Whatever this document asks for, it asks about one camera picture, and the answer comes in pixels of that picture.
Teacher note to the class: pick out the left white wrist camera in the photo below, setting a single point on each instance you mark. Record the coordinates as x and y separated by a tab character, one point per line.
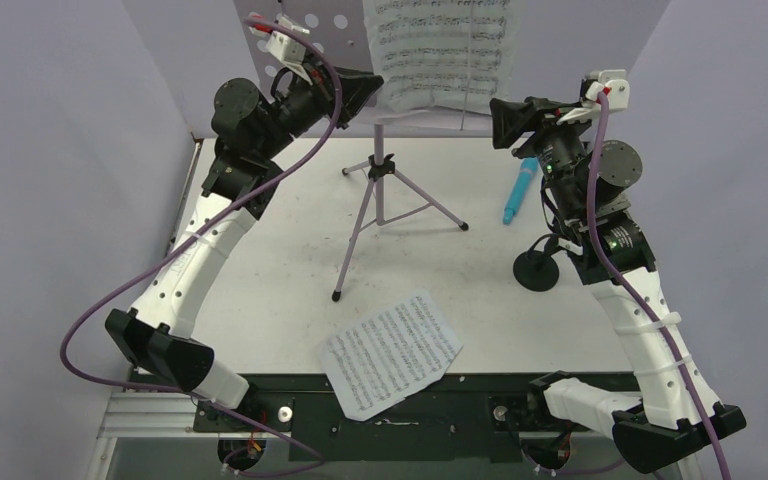
289	52

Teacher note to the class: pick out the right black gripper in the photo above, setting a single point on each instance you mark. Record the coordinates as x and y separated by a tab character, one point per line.
538	128

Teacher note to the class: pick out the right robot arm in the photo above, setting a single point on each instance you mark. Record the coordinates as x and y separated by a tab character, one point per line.
675	413

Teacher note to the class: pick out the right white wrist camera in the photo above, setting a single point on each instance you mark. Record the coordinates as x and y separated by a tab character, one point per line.
607	90

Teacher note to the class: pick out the black microphone desk stand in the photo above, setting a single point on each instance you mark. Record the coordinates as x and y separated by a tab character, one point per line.
535	269

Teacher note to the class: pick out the aluminium rail frame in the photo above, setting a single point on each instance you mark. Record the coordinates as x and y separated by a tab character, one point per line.
150	436

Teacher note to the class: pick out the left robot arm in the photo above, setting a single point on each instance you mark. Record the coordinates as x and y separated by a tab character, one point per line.
155	333

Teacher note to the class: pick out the sheet music page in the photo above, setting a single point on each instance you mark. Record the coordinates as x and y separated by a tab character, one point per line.
448	54
380	360

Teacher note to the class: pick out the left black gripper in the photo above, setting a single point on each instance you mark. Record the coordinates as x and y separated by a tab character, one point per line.
356	89

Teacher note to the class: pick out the blue toy microphone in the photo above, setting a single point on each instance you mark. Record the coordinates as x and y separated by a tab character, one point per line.
527	171

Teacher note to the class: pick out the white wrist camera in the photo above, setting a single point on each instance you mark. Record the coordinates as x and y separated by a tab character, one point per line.
607	90
289	52

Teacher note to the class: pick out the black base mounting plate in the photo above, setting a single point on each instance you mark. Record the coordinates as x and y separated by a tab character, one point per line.
490	416

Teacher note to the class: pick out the lilac perforated music stand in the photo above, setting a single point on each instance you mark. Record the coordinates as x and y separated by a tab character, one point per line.
338	39

